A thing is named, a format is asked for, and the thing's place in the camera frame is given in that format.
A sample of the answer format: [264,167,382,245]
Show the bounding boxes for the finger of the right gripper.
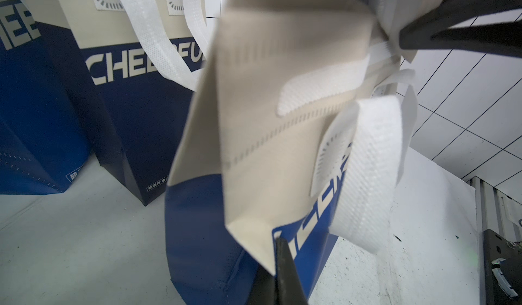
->
[400,0,521,40]
[399,21,521,58]

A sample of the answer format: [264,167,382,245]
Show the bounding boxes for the blue Cheerful bag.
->
[1,0,91,195]

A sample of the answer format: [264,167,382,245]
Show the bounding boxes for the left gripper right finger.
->
[276,237,308,305]

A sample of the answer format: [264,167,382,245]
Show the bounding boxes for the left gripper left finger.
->
[246,272,278,305]

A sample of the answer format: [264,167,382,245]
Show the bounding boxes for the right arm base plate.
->
[483,230,521,305]

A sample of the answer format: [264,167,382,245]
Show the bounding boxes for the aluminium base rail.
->
[469,177,521,304]

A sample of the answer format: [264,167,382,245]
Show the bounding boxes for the dark blue bag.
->
[165,0,443,304]

